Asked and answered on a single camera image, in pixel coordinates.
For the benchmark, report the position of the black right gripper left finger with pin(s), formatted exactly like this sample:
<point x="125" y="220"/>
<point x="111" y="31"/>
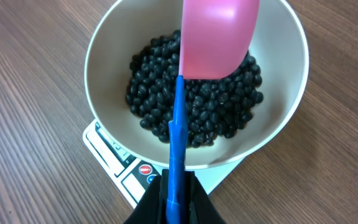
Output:
<point x="152" y="207"/>

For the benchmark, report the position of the white digital kitchen scale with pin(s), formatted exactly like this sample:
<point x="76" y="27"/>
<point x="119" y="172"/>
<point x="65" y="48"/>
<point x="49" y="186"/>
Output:
<point x="131" y="175"/>

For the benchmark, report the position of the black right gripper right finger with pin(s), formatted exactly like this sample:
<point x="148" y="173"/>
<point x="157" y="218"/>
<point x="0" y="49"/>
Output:
<point x="198" y="207"/>

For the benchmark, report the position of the white round bowl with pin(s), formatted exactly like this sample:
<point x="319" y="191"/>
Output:
<point x="279" y="45"/>

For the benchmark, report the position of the black beans in bowl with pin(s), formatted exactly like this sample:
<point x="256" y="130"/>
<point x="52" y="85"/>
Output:
<point x="214" y="107"/>

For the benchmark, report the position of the pink scoop with blue handle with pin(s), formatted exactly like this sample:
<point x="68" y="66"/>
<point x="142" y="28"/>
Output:
<point x="215" y="37"/>

